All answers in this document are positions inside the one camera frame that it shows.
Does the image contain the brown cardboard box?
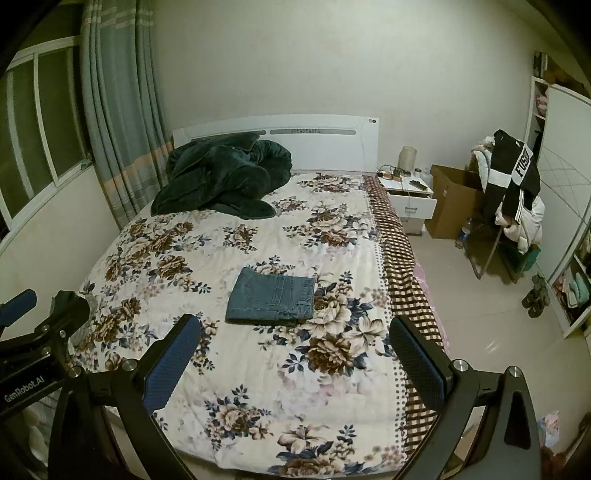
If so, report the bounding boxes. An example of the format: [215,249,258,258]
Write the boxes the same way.
[425,165,485,240]

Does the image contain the white nightstand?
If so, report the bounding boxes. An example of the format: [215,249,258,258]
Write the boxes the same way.
[379,168,438,236]

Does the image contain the white puffy jacket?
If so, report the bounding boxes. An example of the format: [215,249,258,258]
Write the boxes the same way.
[496,196,546,254]

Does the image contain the grey-green striped curtain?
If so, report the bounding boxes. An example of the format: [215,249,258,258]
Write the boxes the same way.
[79,0,174,229]

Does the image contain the dark green plush blanket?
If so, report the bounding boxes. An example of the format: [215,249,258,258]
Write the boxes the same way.
[151,131,293,220]

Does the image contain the dark green slipper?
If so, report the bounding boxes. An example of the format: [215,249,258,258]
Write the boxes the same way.
[531,274,551,309]
[522,286,543,319]

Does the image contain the white bed headboard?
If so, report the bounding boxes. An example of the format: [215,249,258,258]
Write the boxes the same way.
[172,115,379,174]

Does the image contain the white framed window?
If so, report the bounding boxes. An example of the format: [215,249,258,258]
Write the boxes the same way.
[0,34,95,241]

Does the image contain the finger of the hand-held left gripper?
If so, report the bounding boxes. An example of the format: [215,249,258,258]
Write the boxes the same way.
[28,290,92,352]
[0,288,38,329]

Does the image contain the teal folded clothes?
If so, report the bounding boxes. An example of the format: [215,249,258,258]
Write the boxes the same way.
[563,272,587,306]

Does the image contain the black and white jacket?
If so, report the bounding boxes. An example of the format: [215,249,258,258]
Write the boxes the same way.
[481,129,541,227]

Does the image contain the clear water bottle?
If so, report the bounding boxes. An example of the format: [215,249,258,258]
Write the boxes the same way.
[455,217,474,250]

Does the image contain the green bag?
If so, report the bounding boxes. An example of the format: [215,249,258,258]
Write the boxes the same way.
[512,244,541,274]

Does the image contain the grey folded garment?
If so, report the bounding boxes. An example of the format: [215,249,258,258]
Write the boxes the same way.
[68,295,100,348]

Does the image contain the white fluffy garment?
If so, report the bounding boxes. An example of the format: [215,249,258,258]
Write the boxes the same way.
[471,136,498,185]

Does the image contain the blue denim pants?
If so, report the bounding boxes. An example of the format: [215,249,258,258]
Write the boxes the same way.
[225,268,317,326]

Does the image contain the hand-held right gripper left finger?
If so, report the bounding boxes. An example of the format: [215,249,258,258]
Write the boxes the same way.
[48,314,204,480]

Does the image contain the floral bed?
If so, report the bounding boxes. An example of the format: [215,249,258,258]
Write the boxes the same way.
[67,171,451,478]

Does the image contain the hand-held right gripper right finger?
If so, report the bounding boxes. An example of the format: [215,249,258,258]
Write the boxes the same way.
[389,316,541,480]

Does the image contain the white wardrobe shelf unit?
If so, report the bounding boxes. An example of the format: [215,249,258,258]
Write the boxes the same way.
[526,51,591,339]

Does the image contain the metal folding chair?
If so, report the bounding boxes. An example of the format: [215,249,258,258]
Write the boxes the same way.
[468,217,522,283]

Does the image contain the colourful plastic bag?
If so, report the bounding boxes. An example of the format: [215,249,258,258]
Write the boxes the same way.
[538,412,561,446]

